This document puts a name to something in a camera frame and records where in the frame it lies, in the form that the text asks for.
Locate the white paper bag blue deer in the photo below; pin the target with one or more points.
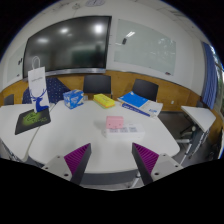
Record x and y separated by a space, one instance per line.
37 86

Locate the blue curtain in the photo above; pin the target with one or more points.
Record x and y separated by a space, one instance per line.
210 76

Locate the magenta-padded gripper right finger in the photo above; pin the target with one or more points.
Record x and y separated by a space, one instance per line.
146 159

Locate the blue tissue box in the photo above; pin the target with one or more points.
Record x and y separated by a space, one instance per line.
73 99

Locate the navy dotted bag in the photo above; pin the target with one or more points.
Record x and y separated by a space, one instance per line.
56 90

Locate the black chair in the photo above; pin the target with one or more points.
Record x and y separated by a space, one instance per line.
9 99
145 89
97 84

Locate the round wall clock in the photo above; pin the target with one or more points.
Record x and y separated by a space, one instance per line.
95 2

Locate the pink charger block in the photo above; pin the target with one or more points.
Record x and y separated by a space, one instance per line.
114 121

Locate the white and blue booklet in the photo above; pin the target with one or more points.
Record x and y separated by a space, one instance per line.
151 109

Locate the yellow box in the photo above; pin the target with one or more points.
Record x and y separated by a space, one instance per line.
104 100

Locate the black whiteboard eraser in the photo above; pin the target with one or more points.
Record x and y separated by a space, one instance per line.
124 41

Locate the blue book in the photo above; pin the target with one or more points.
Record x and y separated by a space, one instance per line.
132 99

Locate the large black wall display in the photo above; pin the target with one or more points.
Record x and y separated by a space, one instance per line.
66 45

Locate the white side table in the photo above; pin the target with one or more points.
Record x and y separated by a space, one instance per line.
198 118

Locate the glass wall whiteboard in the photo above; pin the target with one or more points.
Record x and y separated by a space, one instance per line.
146 46

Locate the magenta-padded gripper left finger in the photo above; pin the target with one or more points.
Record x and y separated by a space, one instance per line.
78 159

